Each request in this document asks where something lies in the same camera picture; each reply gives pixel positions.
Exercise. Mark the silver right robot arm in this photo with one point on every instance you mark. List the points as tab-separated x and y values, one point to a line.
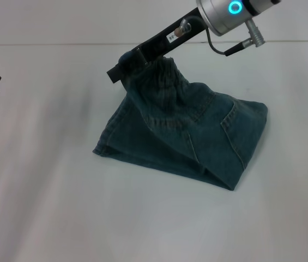
232	13

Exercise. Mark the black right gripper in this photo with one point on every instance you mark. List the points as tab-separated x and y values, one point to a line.
167	36

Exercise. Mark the blue denim shorts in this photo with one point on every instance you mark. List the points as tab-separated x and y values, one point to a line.
186	131

